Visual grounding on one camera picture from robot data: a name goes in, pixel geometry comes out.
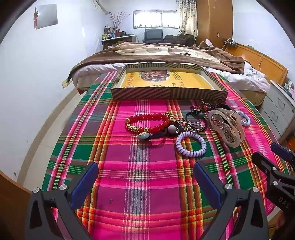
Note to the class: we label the wall socket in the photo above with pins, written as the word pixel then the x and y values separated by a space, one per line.
pixel 65 83

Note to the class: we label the power strip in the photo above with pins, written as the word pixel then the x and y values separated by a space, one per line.
pixel 231 42

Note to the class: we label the patterned curtain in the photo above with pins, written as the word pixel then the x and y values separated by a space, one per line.
pixel 189 18

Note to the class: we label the black office chair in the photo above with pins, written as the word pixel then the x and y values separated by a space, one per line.
pixel 153 34

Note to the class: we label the window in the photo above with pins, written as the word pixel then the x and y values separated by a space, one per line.
pixel 149 19

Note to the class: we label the desk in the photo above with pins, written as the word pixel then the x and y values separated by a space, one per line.
pixel 110 42

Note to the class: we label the pink green plaid cloth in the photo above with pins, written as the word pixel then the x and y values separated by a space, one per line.
pixel 149 173

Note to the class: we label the red knot ornament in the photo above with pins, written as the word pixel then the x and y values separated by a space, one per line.
pixel 35 19

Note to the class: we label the wooden furniture corner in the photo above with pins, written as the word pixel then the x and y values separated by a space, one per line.
pixel 11 207

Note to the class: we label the white wall pipe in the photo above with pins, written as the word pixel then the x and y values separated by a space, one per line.
pixel 102 8

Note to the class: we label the striped cardboard tray yellow inside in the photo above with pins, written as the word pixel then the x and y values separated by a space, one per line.
pixel 161 92

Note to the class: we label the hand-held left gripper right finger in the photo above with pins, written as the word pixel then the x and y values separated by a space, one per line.
pixel 207 184

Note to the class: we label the yellow mattress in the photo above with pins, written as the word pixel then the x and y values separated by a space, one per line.
pixel 253 97

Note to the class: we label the grey drawer cabinet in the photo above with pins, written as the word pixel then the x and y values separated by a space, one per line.
pixel 276 108

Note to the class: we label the dry flower branches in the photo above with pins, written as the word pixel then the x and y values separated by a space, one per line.
pixel 117 20

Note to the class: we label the brown blanket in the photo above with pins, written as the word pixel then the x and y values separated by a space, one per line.
pixel 161 52

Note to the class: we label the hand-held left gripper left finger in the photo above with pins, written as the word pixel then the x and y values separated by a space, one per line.
pixel 85 182

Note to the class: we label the wooden headboard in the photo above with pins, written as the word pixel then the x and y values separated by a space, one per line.
pixel 269 62

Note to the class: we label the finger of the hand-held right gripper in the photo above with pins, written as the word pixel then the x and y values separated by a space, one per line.
pixel 262 161
pixel 282 151

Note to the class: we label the beige hair claw clip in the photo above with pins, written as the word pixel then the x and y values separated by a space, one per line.
pixel 230 136

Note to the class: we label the wooden wardrobe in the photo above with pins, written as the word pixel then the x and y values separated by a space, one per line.
pixel 214 20

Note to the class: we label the dark cloth pile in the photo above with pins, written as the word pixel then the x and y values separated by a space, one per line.
pixel 179 39

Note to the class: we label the group of bottles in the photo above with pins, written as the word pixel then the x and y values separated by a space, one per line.
pixel 110 34

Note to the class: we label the silver wall panel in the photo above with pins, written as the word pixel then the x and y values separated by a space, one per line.
pixel 46 16

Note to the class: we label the rhinestone hair clip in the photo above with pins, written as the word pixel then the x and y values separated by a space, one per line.
pixel 196 125

